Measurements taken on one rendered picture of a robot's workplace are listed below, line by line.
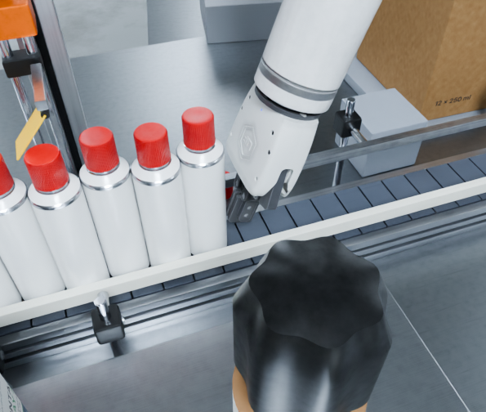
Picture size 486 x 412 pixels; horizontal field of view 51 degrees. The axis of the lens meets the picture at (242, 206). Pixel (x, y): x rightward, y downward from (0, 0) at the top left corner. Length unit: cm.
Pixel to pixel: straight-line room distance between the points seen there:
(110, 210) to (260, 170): 16
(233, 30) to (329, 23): 73
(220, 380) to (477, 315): 34
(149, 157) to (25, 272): 19
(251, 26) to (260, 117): 67
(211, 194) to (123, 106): 48
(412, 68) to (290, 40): 49
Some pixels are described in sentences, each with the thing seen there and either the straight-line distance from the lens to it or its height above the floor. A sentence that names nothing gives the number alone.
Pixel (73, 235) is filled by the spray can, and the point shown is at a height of 99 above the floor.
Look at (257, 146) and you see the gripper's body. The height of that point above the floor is 105.
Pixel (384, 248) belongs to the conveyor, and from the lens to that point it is 73.
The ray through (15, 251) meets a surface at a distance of 57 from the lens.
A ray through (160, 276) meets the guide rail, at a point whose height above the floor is 91.
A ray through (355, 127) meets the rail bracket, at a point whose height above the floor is 96.
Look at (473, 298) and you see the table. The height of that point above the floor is 83.
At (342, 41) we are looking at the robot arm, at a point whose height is 117.
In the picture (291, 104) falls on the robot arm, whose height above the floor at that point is 111.
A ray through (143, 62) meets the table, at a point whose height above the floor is 83.
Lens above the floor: 138
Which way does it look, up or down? 46 degrees down
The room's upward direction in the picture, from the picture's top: straight up
